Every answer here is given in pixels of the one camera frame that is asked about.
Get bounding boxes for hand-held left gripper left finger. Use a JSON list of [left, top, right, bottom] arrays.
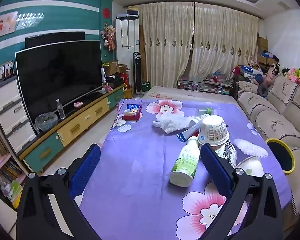
[[16, 144, 102, 240]]

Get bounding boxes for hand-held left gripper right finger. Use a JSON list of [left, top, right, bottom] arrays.
[[200, 143, 285, 240]]

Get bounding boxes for blue white tube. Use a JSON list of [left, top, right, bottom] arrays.
[[176, 127, 203, 143]]

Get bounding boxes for white cloth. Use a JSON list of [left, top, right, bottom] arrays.
[[152, 115, 190, 134]]

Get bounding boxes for yellow black waste bin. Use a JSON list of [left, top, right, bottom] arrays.
[[265, 138, 296, 175]]

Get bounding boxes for teal yellow television cabinet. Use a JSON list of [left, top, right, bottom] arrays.
[[19, 84, 125, 173]]

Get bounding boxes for purple floral tablecloth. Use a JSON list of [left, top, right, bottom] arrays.
[[79, 99, 293, 240]]

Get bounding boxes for glass bowl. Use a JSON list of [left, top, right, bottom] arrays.
[[35, 112, 58, 132]]

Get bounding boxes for clear water bottle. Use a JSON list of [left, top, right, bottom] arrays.
[[56, 99, 66, 120]]

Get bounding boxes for dark red box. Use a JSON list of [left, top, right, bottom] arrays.
[[122, 111, 142, 122]]

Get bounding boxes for beige sofa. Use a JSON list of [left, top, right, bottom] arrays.
[[234, 75, 300, 217]]

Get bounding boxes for blue white small box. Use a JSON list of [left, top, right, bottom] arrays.
[[124, 104, 142, 117]]

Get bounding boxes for shelf of books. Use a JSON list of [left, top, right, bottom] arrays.
[[0, 115, 28, 205]]

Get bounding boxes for glass case with clutter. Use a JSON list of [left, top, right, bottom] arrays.
[[177, 72, 234, 95]]

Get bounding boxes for white plastic drawer unit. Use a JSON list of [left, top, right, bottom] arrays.
[[0, 76, 38, 155]]

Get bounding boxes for dark neck pillow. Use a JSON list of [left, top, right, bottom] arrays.
[[257, 83, 269, 98]]

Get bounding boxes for large black television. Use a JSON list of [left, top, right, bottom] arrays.
[[15, 40, 104, 124]]

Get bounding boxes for red container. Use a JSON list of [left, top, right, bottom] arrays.
[[120, 73, 131, 89]]

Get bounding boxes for blue white star bag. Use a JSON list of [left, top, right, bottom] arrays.
[[240, 64, 263, 80]]

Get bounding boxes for open cardboard boxes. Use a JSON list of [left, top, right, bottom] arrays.
[[104, 60, 130, 77]]

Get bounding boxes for black tower fan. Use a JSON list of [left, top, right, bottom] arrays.
[[132, 52, 145, 98]]

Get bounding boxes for pile of plush toys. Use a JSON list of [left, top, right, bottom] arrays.
[[261, 64, 300, 89]]

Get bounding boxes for framed photos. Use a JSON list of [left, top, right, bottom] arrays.
[[0, 60, 15, 85]]

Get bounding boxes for cream patterned curtain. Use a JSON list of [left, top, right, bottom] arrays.
[[185, 2, 259, 79], [136, 2, 195, 88]]

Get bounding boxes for stack of cardboard boxes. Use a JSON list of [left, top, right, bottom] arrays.
[[257, 37, 269, 65]]

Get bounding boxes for artificial flower decoration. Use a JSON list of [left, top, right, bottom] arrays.
[[100, 22, 116, 52]]

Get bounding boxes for tall brown cardboard roll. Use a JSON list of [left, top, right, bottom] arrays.
[[139, 25, 148, 80]]

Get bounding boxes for white standing air conditioner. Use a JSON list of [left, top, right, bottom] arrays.
[[116, 15, 140, 95]]

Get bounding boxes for cartoon wall poster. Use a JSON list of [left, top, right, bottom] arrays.
[[0, 11, 18, 40]]

